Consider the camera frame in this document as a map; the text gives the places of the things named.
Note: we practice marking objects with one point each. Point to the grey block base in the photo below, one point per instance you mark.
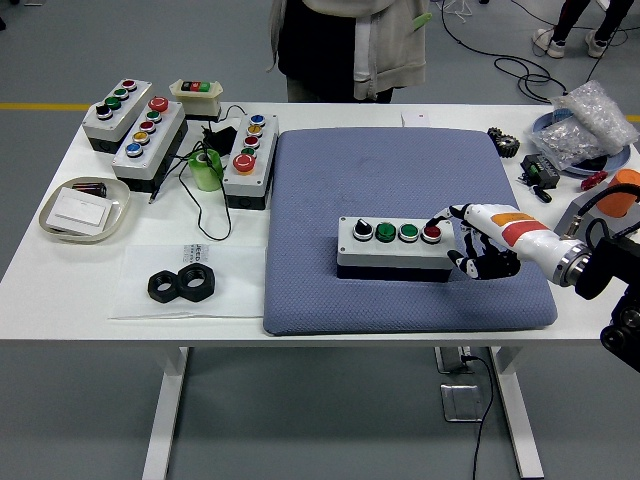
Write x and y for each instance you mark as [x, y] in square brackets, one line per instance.
[572, 210]

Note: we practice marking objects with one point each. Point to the small white box red mark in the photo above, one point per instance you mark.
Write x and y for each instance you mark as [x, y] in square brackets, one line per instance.
[415, 119]

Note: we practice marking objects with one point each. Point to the black power adapter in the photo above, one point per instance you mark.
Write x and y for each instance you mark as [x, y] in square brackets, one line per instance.
[225, 137]

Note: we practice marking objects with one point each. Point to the green tape roll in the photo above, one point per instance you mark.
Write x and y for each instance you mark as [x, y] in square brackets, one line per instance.
[206, 172]

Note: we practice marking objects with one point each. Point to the black hex nut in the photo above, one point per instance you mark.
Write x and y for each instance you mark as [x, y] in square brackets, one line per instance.
[156, 287]
[207, 281]

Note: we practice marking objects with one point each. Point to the background person's legs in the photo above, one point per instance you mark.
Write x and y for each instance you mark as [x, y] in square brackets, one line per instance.
[555, 45]

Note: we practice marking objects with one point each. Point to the small red clip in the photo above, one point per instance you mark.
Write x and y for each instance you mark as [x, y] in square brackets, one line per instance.
[594, 180]

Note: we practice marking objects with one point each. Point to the blue-grey fabric mat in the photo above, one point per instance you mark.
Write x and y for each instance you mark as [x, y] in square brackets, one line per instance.
[320, 190]

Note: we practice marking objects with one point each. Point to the bag of clear parts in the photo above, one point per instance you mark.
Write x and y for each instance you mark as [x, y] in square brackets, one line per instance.
[565, 140]

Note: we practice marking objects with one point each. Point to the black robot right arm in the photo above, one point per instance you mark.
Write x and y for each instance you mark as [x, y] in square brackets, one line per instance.
[610, 260]

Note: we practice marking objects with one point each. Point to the orange cylinder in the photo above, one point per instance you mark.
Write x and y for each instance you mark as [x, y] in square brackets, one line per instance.
[620, 202]

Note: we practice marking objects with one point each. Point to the white shallow tray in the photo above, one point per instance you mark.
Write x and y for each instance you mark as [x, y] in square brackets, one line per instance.
[112, 220]

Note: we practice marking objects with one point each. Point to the metal floor outlet box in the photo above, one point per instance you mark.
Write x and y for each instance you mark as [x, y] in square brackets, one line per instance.
[460, 402]

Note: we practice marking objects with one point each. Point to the black metal gear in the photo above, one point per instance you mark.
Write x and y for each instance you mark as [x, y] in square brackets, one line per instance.
[506, 145]

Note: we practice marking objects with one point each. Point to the white card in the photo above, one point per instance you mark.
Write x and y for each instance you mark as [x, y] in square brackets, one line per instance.
[82, 209]

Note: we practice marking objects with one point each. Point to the clear printed plastic bag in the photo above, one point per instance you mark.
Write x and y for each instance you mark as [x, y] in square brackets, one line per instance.
[235, 285]

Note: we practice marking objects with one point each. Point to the white table leg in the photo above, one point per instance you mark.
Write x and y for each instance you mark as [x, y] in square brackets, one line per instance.
[165, 410]
[520, 415]

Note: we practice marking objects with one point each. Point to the dark cylindrical battery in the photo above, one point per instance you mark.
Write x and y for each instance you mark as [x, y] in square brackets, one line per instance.
[90, 189]

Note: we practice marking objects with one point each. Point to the grey box under table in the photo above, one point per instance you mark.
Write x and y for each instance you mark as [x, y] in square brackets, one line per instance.
[447, 360]

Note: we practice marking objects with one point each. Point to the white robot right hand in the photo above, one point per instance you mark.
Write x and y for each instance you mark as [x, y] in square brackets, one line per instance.
[505, 227]

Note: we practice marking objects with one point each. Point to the small black connector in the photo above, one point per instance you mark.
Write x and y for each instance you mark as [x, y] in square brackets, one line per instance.
[542, 194]

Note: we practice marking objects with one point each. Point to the black module green terminals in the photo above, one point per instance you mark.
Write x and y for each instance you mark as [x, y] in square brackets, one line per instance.
[540, 171]

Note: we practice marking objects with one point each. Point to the cream three-button switch box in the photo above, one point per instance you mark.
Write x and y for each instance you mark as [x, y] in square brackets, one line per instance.
[197, 100]

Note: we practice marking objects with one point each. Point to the blue plate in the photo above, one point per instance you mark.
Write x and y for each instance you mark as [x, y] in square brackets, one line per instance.
[542, 122]

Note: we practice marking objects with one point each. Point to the bubble wrap bag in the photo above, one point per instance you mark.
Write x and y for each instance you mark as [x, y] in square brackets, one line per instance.
[597, 112]

